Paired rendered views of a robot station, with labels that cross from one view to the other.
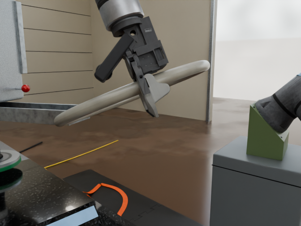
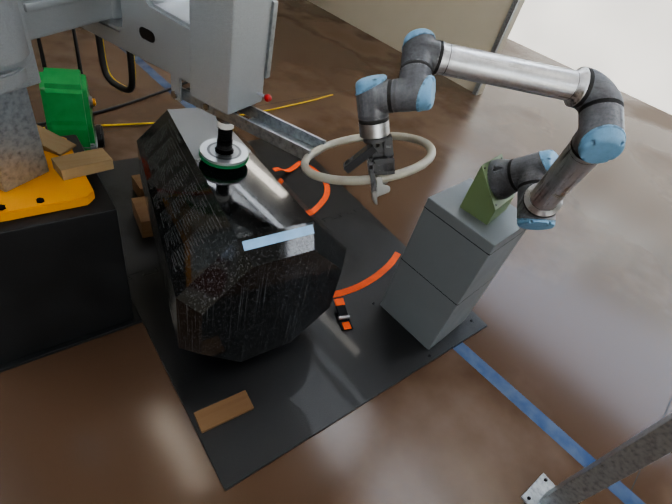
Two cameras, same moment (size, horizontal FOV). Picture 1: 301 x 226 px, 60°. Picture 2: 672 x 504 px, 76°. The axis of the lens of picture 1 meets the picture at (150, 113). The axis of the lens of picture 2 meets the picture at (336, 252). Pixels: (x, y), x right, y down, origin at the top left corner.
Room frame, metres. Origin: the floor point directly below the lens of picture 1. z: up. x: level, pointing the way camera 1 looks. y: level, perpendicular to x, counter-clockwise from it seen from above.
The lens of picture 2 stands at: (-0.61, 0.09, 1.96)
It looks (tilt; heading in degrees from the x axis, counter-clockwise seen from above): 42 degrees down; 359
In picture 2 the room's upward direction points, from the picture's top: 17 degrees clockwise
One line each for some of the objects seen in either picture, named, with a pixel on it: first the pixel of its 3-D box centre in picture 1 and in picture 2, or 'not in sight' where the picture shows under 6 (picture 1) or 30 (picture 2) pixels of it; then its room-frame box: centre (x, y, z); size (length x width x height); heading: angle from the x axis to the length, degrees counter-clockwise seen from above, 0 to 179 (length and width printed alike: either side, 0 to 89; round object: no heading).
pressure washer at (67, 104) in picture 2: not in sight; (66, 95); (1.85, 2.03, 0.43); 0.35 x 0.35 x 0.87; 32
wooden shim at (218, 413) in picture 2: not in sight; (224, 410); (0.30, 0.35, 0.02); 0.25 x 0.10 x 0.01; 133
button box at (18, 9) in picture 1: (14, 38); (263, 38); (1.12, 0.56, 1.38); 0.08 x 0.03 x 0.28; 69
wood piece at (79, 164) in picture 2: not in sight; (83, 163); (0.78, 1.17, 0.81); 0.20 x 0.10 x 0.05; 145
